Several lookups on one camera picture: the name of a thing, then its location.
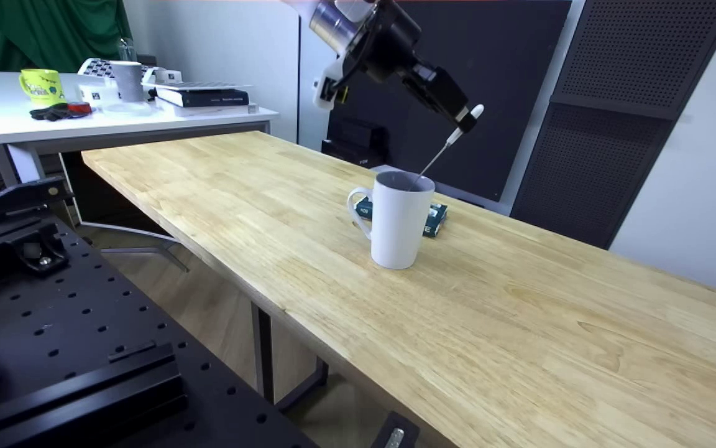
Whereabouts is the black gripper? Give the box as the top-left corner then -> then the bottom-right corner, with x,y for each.
342,0 -> 479,134

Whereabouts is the black perforated panel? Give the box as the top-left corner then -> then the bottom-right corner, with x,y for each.
510,0 -> 716,251

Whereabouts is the white side table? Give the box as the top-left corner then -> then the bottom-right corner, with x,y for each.
0,69 -> 277,187

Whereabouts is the green curtain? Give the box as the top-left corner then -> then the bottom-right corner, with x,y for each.
0,0 -> 132,71

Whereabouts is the grey white mug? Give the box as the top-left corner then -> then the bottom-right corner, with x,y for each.
106,57 -> 149,104

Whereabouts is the red black hand tool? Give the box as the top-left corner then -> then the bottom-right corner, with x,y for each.
29,100 -> 95,121

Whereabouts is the large dark flat panel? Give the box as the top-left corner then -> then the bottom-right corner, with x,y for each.
327,0 -> 577,207

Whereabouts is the black metal rail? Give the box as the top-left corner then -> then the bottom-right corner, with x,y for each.
0,343 -> 185,448

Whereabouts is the small white object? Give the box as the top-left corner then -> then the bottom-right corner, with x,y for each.
142,64 -> 183,86

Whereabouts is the black metal table leg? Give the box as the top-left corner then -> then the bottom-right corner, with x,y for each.
249,300 -> 329,414

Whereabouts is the yellow green cup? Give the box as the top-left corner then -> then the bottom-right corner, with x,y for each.
17,68 -> 66,106

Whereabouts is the small checkered cube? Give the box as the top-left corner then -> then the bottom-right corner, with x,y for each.
75,55 -> 117,84

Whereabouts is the small black bracket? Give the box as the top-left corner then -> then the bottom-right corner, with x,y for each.
11,233 -> 68,277

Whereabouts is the white ceramic mug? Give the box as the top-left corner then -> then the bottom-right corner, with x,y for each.
346,170 -> 438,272

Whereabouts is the black perforated breadboard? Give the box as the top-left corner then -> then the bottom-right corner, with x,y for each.
0,218 -> 318,448

